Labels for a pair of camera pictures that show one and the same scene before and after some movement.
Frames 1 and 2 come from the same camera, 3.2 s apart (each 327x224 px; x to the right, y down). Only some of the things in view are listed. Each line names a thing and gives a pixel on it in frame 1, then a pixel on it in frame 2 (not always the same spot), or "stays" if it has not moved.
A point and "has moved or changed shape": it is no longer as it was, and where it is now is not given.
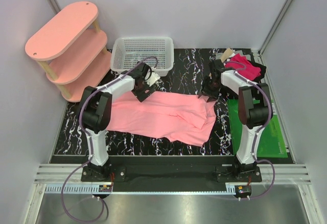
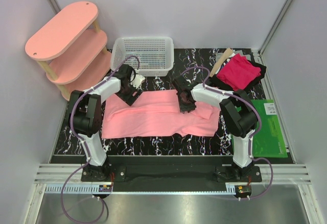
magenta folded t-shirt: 251,72 stays
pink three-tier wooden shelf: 71,46 stays
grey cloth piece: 218,55 stays
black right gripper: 212,95 -> 186,108
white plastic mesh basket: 126,51 stays
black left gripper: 141,95 -> 130,99
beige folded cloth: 227,53 stays
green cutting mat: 271,144 stays
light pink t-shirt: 182,118 has moved or changed shape
